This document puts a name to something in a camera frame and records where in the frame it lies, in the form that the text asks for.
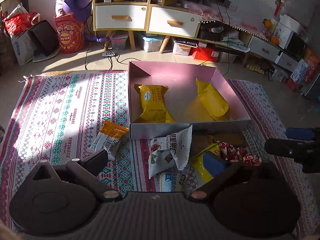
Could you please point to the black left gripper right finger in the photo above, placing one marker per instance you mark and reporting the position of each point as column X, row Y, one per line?
column 208, row 189

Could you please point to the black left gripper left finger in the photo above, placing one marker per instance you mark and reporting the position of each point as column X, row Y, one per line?
column 85, row 173

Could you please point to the clear blue cracker pack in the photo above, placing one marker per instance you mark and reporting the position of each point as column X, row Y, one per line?
column 172, row 182

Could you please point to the white nut snack bag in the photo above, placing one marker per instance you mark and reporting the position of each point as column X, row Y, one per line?
column 172, row 150

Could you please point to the yellow blue chip bag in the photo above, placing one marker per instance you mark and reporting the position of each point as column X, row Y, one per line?
column 200, row 159

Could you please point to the orange white snack packet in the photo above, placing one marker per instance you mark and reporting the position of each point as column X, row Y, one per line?
column 108, row 139

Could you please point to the red snack packet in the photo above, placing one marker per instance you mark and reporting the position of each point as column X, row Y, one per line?
column 229, row 152
column 252, row 160

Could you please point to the patterned woven rug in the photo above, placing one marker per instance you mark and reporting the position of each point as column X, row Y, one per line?
column 57, row 117

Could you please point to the plain yellow snack pack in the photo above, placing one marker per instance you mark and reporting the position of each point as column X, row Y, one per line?
column 213, row 101

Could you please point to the yellow snack pack with label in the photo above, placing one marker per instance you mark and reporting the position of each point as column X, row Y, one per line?
column 152, row 103

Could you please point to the pink cardboard box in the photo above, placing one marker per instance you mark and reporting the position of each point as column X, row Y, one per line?
column 181, row 99

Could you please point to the red shoe box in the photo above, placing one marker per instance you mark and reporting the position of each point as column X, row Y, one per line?
column 204, row 54

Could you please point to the dark woven basket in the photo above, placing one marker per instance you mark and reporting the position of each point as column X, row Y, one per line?
column 44, row 37

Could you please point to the red cartoon gift bag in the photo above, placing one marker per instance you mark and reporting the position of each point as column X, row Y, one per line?
column 70, row 33

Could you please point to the low white tv cabinet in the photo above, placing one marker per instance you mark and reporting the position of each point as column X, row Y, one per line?
column 279, row 45

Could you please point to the clear storage bin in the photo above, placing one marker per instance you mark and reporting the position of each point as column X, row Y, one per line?
column 150, row 43

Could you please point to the red plastic shopping bag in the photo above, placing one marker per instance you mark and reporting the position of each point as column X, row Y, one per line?
column 20, row 23

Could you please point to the white drawer cabinet left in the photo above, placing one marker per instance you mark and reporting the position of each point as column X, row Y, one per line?
column 121, row 15

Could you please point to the white drawer cabinet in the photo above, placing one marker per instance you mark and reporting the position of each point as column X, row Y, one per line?
column 169, row 19
column 121, row 15

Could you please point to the purple plush toy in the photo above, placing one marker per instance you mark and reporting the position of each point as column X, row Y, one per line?
column 82, row 10

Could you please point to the white drawer cabinet right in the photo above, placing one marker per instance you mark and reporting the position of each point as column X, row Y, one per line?
column 169, row 19

